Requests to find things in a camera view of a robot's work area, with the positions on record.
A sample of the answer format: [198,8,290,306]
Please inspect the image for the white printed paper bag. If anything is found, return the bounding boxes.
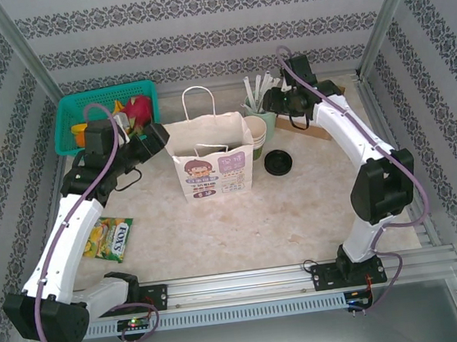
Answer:
[160,80,260,205]

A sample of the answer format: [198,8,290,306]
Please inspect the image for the pale green mug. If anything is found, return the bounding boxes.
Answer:
[243,91,281,144]

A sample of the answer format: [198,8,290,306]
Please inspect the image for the stack of green paper cups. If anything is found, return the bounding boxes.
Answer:
[244,113,272,161]

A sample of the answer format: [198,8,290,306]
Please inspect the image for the pink dragon fruit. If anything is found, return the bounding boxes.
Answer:
[119,93,157,137]

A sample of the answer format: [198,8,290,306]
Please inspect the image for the brown cardboard box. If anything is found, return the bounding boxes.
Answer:
[271,83,353,147]

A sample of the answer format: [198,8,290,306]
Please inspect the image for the yellow banana bunch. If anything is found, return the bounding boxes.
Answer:
[67,99,128,137]

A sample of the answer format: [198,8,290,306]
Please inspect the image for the black plastic cup lid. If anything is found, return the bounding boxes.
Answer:
[262,147,295,178]

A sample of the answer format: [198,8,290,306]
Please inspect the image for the green yellow candy bag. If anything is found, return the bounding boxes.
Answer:
[77,213,139,266]

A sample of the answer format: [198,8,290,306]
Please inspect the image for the teal plastic basket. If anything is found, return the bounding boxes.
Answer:
[48,79,163,158]

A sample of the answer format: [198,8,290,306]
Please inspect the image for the left small circuit board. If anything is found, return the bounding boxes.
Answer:
[116,317,151,332]

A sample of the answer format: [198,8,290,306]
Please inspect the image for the small circuit board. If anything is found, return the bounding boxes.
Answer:
[116,317,151,332]
[345,290,375,309]

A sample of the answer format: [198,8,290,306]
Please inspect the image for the right small circuit board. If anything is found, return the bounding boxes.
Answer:
[345,290,375,309]

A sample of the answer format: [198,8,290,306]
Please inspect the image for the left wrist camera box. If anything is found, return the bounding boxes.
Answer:
[113,111,132,146]

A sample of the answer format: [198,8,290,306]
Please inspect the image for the right aluminium table side rail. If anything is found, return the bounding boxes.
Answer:
[352,66,445,254]

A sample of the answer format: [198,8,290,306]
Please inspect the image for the right aluminium frame post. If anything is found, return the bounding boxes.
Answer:
[347,0,436,80]

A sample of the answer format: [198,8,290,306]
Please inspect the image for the aluminium frame post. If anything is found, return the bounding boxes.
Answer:
[347,0,436,80]
[0,0,66,120]

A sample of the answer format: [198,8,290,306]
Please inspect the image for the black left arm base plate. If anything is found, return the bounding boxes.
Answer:
[93,284,171,318]

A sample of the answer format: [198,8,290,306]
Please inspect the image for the left aluminium frame post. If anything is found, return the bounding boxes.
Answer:
[0,0,66,120]

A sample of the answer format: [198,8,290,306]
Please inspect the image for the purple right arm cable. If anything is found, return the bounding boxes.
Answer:
[275,31,442,320]

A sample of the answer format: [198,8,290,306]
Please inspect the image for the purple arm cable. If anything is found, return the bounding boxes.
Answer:
[275,31,442,320]
[12,98,162,342]

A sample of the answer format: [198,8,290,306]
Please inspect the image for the aluminium mounting rail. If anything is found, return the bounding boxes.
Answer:
[17,246,457,327]

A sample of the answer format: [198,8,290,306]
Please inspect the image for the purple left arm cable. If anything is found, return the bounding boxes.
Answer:
[12,98,162,342]

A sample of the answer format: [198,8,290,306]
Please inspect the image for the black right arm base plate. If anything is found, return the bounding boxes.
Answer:
[308,256,389,293]

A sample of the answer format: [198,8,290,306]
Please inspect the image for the grey slotted cable duct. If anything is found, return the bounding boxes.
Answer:
[82,292,349,340]

